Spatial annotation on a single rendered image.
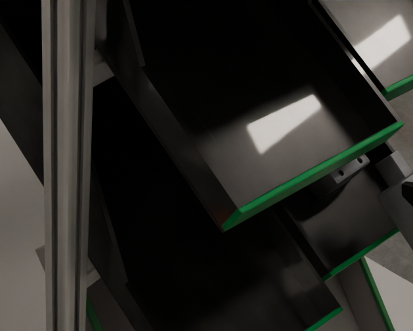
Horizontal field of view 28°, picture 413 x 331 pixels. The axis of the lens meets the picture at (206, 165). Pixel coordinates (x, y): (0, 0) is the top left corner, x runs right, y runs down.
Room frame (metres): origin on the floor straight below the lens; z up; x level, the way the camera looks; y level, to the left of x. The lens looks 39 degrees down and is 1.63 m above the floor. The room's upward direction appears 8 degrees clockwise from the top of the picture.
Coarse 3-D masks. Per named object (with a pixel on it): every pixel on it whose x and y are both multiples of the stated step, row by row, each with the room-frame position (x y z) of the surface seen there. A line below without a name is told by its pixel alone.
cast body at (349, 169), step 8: (360, 160) 0.52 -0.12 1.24; (368, 160) 0.52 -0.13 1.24; (344, 168) 0.50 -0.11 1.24; (352, 168) 0.50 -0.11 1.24; (360, 168) 0.51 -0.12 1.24; (328, 176) 0.49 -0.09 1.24; (336, 176) 0.49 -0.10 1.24; (344, 176) 0.49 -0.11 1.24; (352, 176) 0.51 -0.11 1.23; (312, 184) 0.50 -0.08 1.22; (320, 184) 0.49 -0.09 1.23; (328, 184) 0.49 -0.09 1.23; (336, 184) 0.49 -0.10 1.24; (320, 192) 0.49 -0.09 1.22; (328, 192) 0.49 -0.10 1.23
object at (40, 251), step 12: (36, 252) 0.42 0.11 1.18; (96, 288) 0.42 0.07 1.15; (96, 300) 0.42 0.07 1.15; (108, 300) 0.42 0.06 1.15; (96, 312) 0.41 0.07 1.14; (108, 312) 0.41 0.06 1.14; (120, 312) 0.42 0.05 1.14; (96, 324) 0.37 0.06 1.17; (108, 324) 0.41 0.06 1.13; (120, 324) 0.41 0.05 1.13
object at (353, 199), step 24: (384, 144) 0.55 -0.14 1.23; (312, 192) 0.50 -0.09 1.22; (336, 192) 0.51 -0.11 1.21; (360, 192) 0.52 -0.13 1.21; (288, 216) 0.45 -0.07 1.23; (312, 216) 0.48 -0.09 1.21; (336, 216) 0.49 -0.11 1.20; (360, 216) 0.50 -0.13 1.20; (384, 216) 0.51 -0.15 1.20; (312, 240) 0.46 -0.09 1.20; (336, 240) 0.47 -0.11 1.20; (360, 240) 0.48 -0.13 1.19; (384, 240) 0.46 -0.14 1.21; (312, 264) 0.43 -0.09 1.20; (336, 264) 0.45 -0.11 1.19
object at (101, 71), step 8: (96, 56) 0.37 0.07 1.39; (96, 64) 0.37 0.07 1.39; (104, 64) 0.37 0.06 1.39; (96, 72) 0.37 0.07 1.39; (104, 72) 0.37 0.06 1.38; (96, 80) 0.37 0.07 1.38; (104, 80) 0.37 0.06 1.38; (88, 264) 0.37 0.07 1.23; (88, 272) 0.37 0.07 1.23; (96, 272) 0.37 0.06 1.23; (88, 280) 0.37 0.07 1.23; (96, 280) 0.37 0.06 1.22
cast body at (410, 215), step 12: (396, 156) 0.49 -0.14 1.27; (384, 168) 0.49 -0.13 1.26; (396, 168) 0.48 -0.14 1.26; (408, 168) 0.49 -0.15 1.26; (396, 180) 0.48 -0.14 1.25; (408, 180) 0.47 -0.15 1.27; (384, 192) 0.47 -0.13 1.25; (396, 192) 0.46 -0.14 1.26; (384, 204) 0.47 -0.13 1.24; (396, 204) 0.46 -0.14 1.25; (408, 204) 0.46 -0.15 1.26; (396, 216) 0.46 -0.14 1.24; (408, 216) 0.45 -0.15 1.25; (408, 228) 0.45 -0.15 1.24; (408, 240) 0.45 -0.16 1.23
